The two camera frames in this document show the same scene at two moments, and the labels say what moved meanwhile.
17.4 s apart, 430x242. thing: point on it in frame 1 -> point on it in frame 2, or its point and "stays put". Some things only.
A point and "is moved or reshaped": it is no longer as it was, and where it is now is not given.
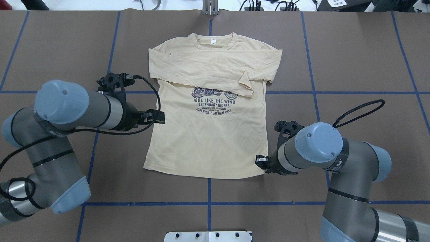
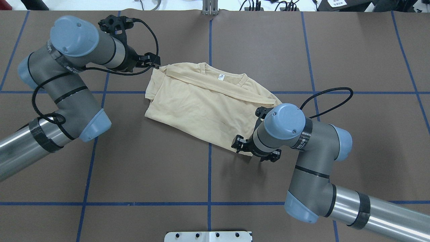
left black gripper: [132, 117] -> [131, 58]
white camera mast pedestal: [208, 236] stays put
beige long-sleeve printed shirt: [211, 86] is moved or reshaped
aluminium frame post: [210, 7] stays put
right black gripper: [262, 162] -> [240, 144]
